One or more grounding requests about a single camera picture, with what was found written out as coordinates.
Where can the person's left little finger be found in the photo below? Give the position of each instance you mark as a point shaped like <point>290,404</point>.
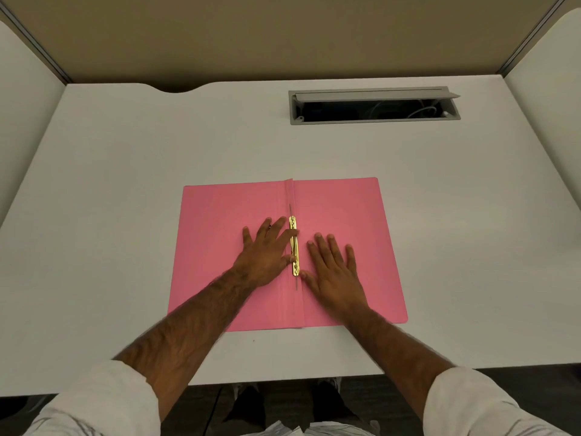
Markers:
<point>247,236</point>

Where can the person's right hand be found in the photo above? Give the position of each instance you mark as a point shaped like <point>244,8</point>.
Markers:
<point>336,281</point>

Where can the white shirt front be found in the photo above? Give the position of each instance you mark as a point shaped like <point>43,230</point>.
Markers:
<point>317,430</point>

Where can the person's left forearm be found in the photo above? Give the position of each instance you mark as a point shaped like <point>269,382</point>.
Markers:
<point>190,326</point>

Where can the grey metal partition post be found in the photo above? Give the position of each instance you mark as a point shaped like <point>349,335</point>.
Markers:
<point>36,45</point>
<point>531,34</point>

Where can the person's white shoe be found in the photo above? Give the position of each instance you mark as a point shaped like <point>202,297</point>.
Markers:
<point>335,382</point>
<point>239,388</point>

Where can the person's right little finger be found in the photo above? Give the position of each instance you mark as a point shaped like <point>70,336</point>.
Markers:
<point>350,258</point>

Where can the person's right leg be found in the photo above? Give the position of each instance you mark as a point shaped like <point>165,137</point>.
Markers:
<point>329,401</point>

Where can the person's left white shoe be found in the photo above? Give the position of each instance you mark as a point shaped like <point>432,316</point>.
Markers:
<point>239,388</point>

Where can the person's leg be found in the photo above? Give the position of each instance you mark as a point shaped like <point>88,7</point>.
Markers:
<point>247,408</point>
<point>329,401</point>

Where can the person's right middle finger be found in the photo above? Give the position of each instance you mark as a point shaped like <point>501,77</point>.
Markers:
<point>323,249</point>

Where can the beige desk partition panel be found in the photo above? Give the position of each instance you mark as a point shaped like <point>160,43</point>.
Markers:
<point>272,36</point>

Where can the person's right thumb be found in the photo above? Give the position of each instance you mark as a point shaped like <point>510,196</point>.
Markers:
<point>309,280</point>

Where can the person's left middle finger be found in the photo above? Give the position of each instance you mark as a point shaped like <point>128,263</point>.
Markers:
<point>277,229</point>

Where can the white side partition panel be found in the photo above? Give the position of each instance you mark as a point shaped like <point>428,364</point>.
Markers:
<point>22,113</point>
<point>553,95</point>

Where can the person's right forearm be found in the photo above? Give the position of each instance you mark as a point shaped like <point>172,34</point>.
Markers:
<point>395,349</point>

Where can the white shirt sleeve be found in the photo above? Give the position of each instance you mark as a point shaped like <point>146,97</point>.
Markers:
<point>481,408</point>
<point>100,404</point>

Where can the person's left hand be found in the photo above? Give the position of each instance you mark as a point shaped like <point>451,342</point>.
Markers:
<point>261,261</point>

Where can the pink paper folder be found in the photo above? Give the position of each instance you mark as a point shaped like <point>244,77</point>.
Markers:
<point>213,231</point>

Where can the person's left leg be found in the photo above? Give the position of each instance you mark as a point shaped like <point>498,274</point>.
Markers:
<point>247,408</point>

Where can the gold metal folder fastener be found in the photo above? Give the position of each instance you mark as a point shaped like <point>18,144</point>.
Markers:
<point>294,249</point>

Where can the white left shirt sleeve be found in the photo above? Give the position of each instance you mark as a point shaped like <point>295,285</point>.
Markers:
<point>100,404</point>

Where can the white right shirt sleeve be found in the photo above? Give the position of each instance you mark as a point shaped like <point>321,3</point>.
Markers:
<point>481,408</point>

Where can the person's left thumb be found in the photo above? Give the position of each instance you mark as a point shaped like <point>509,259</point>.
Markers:
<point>287,260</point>

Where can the person's right white shoe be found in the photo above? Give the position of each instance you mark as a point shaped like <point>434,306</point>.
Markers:
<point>335,382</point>

